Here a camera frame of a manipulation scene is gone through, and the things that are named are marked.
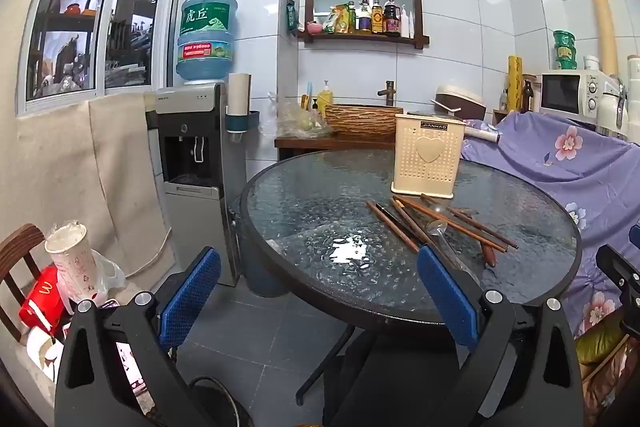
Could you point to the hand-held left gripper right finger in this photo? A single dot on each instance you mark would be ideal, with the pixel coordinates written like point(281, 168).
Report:
point(445, 297)

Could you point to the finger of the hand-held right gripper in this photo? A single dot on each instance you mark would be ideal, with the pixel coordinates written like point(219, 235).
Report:
point(636, 234)
point(617, 272)

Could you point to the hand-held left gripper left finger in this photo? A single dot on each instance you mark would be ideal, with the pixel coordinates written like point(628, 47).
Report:
point(190, 302)

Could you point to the slim metal spoon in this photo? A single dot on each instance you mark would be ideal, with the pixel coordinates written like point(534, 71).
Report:
point(457, 257)

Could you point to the set of chopsticks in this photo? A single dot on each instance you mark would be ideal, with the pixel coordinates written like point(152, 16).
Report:
point(391, 227)

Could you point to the cream plastic utensil holder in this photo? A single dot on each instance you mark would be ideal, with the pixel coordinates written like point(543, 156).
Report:
point(427, 172)

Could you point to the green yellow cushion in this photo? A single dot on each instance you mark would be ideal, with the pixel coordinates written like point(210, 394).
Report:
point(600, 339)

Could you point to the dark trash bin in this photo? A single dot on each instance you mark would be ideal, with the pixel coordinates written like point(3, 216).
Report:
point(257, 267)

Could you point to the white plastic bag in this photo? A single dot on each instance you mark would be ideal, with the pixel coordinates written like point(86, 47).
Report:
point(112, 279)

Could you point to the grey water dispenser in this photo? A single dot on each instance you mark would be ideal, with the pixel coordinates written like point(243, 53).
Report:
point(200, 207)

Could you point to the purple floral cloth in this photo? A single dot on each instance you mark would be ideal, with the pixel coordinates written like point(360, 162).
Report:
point(550, 167)

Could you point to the person's black trouser leg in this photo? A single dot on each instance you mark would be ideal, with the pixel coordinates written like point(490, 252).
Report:
point(390, 397)

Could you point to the large printed paper cup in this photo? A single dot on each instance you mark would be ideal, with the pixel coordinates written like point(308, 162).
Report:
point(75, 264)

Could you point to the white thermos pot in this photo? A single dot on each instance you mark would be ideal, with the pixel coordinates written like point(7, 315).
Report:
point(612, 112)

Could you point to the red paper bag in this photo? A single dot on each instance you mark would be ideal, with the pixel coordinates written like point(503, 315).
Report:
point(45, 302)

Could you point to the white paper bag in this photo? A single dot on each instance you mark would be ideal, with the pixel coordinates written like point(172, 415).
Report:
point(42, 354)

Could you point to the beige felt cloth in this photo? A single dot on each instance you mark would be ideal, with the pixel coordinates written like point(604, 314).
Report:
point(130, 157)
point(50, 167)

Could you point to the white microwave oven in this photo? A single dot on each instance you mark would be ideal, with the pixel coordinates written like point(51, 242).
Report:
point(565, 94)

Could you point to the white pan with glass lid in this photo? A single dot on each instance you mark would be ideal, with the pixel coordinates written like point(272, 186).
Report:
point(482, 135)

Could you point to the dark glass bottle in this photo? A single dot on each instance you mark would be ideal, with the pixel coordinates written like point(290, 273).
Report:
point(529, 97)

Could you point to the small white cup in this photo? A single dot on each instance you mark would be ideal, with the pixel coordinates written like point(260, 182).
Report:
point(592, 63)

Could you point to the small wooden box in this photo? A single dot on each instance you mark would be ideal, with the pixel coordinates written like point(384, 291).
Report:
point(500, 117)

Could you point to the wooden chair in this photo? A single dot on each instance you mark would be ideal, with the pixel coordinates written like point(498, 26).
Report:
point(20, 242)

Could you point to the teal cup holder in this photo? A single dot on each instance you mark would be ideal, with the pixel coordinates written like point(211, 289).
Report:
point(242, 122)

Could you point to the small white bottle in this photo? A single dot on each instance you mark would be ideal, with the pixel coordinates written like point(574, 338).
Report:
point(504, 101)

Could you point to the brown white rice cooker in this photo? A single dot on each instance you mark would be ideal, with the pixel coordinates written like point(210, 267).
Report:
point(462, 104)

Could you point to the woven pattern wash basin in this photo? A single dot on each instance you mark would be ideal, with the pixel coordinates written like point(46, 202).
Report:
point(360, 122)

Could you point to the yellow roll box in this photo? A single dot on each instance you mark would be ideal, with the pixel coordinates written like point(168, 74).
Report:
point(515, 82)

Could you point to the wooden washstand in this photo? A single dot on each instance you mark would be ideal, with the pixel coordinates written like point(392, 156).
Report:
point(320, 143)

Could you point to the clear plastic bag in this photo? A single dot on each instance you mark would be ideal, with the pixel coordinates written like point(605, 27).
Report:
point(295, 122)

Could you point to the tall beige paper cup sleeve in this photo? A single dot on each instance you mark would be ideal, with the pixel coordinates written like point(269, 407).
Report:
point(604, 27)

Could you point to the bronze faucet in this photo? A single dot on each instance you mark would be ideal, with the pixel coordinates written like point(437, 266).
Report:
point(387, 93)

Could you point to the white paper cup sleeve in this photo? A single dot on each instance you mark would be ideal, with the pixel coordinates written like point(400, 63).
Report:
point(239, 92)

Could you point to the yellow soap pump bottle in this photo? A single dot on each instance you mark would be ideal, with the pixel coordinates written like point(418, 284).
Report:
point(325, 102)

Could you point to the yellow cup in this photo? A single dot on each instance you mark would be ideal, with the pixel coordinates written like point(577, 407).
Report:
point(305, 103)

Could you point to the blue water jug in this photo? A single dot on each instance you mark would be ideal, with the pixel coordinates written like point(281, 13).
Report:
point(205, 52)

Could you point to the white squeeze bottle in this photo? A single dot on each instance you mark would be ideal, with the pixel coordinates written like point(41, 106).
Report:
point(407, 24)

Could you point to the dark soy sauce bottle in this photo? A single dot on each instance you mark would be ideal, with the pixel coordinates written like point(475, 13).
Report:
point(392, 21)

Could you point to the yellow label bottle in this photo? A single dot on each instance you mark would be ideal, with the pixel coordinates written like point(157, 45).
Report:
point(377, 22)

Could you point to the purple label bottle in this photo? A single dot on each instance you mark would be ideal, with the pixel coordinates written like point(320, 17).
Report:
point(364, 21)

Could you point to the green bottle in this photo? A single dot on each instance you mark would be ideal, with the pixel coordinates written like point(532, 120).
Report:
point(351, 19)

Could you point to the pink bowl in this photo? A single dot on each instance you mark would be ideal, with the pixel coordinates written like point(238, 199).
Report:
point(314, 28)

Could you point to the sliding aluminium window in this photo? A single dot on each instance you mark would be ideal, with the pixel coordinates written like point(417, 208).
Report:
point(112, 7)

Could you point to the green hanging packet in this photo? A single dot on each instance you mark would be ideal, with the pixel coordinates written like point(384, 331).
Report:
point(292, 14)

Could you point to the black table leg frame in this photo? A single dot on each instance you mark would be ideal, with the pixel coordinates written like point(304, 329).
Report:
point(325, 367)

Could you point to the wooden wall shelf with mirror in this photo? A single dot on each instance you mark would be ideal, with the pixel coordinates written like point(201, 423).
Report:
point(360, 39)

